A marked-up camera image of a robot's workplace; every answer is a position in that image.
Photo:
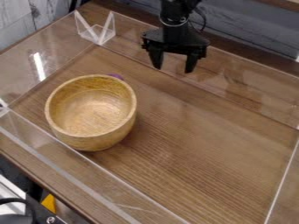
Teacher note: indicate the clear acrylic tray walls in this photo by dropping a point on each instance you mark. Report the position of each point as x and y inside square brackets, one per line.
[211, 156]

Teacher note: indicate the clear acrylic corner bracket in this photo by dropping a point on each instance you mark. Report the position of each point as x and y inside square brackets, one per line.
[99, 34]

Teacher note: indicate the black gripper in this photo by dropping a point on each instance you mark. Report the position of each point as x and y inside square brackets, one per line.
[181, 41]

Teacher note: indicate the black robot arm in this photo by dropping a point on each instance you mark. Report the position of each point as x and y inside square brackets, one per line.
[175, 16]

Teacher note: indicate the brown wooden bowl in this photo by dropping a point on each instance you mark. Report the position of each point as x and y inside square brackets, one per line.
[91, 111]

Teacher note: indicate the purple eggplant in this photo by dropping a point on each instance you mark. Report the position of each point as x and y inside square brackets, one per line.
[116, 76]

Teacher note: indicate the black device with yellow label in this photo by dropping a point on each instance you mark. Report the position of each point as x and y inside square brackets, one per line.
[44, 216]

